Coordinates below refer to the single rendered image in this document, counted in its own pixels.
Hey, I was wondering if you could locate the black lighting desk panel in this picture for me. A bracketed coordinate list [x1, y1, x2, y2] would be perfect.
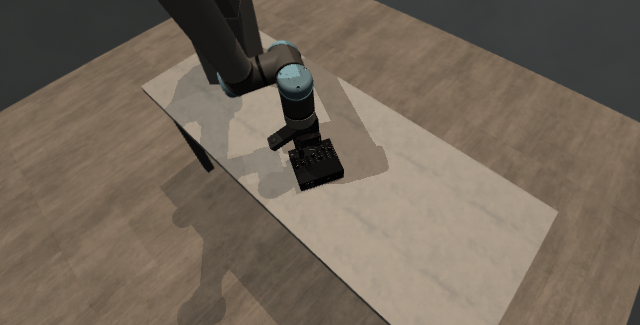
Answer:
[288, 139, 344, 191]

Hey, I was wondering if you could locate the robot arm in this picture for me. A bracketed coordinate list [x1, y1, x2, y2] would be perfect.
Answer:
[158, 0, 315, 151]

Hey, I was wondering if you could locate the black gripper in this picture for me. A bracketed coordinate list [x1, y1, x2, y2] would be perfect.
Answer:
[293, 113, 322, 161]

